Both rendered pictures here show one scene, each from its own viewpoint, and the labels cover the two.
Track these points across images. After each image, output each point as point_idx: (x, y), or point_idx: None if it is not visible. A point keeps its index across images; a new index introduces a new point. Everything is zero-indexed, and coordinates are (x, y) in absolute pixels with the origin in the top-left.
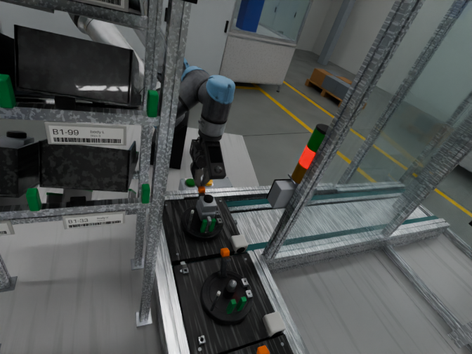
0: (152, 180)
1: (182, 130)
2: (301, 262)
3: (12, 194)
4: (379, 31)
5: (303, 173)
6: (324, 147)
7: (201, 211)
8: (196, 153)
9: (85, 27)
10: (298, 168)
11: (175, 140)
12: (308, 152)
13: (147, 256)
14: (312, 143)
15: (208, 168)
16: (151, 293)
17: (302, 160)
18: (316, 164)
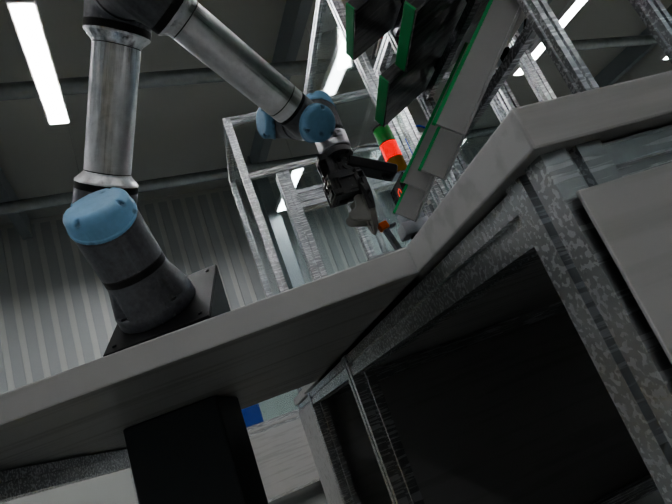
0: None
1: (217, 275)
2: None
3: None
4: (361, 64)
5: (403, 158)
6: (397, 130)
7: (423, 213)
8: (353, 173)
9: (194, 4)
10: (398, 157)
11: (221, 298)
12: (392, 140)
13: (519, 105)
14: (389, 134)
15: (383, 166)
16: None
17: (395, 150)
18: (403, 144)
